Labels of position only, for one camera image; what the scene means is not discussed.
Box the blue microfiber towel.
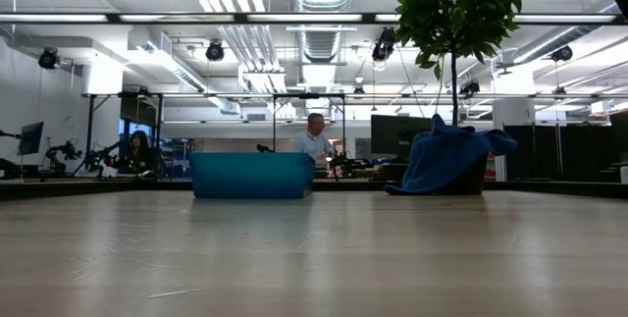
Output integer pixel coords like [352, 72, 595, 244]
[383, 113, 520, 197]

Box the person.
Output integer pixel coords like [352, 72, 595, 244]
[117, 129, 159, 177]
[292, 112, 336, 162]

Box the teal plastic bin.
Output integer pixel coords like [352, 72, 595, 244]
[189, 151, 317, 200]

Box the large black monitor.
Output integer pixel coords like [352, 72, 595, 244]
[370, 114, 434, 164]

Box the overhead led light bar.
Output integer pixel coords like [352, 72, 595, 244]
[0, 11, 628, 26]

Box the black plant pot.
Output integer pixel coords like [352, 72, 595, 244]
[441, 153, 490, 197]

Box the green leafy potted tree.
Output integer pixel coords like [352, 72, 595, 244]
[393, 0, 529, 128]

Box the black partition screen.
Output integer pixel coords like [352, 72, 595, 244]
[503, 123, 628, 185]

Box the small black monitor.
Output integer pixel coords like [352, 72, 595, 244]
[17, 121, 45, 157]

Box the black background rig frame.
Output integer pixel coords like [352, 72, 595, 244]
[272, 91, 347, 181]
[80, 91, 164, 176]

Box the silver ventilation duct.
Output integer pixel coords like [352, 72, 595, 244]
[288, 0, 359, 64]

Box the black aluminium table frame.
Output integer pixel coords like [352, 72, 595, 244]
[0, 178, 628, 202]

